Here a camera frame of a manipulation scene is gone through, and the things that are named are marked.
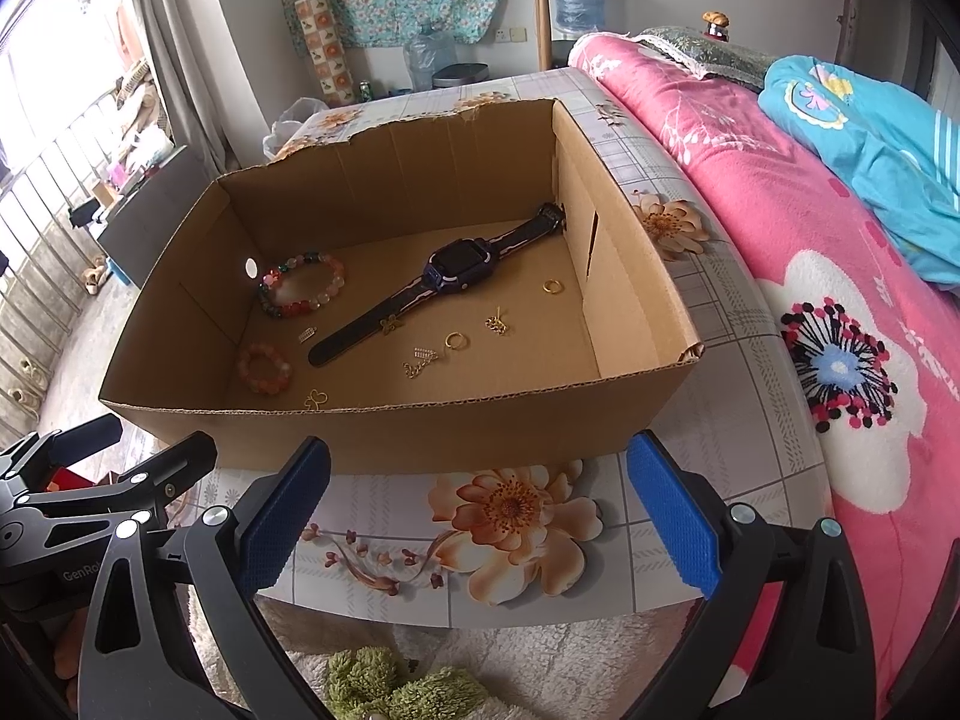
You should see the dark grey cabinet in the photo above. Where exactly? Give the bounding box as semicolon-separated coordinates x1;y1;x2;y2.
97;146;197;287

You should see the floral plaid bed sheet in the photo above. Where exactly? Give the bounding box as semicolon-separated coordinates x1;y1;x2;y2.
172;67;835;628

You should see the blue water jug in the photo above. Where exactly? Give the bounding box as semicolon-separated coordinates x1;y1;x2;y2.
551;0;608;39

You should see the person's left forearm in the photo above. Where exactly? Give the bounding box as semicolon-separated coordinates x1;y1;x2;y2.
45;604;95;700

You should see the dark bed headboard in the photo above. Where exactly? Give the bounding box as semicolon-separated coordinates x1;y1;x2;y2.
841;0;960;115

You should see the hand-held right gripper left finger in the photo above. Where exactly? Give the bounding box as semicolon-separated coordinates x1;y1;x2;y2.
79;435;335;720

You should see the fuzzy cream and green robe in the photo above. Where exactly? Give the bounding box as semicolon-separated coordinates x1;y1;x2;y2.
186;591;700;720

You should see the pink floral blanket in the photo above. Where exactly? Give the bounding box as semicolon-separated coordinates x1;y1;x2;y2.
566;31;960;700

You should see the dark blue wrist watch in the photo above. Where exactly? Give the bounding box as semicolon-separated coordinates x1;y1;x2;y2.
307;202;570;369

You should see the clear empty water jug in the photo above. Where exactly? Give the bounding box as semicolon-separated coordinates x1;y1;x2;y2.
403;21;459;92

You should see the checkered floral rolled mat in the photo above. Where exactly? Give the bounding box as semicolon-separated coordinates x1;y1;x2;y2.
293;0;358;108

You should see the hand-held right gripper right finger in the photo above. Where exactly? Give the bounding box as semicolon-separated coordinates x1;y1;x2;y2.
625;429;878;720

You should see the cardboard box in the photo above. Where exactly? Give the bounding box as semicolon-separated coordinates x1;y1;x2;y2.
97;97;707;478

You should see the white plastic bag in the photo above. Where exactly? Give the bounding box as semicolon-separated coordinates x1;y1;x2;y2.
262;97;324;161

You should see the pink bead bracelet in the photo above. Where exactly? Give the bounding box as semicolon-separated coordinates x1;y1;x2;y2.
237;343;293;397

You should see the grey floral lace pillow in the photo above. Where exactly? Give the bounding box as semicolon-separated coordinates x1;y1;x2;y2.
634;26;790;88

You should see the wooden crutch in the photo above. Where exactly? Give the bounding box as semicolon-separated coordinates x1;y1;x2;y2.
509;0;572;73

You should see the grey curtain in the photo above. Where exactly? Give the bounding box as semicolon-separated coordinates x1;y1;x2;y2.
124;0;242;175

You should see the grey rice cooker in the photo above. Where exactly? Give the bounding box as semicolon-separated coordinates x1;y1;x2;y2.
431;64;493;90

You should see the multicolour bead bracelet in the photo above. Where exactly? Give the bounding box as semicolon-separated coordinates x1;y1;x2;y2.
257;251;348;323

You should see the metal window railing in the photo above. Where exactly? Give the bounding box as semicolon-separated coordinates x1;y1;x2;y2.
0;112;182;430

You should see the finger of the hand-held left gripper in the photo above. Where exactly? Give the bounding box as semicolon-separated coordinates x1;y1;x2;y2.
15;430;219;524
0;414;125;500

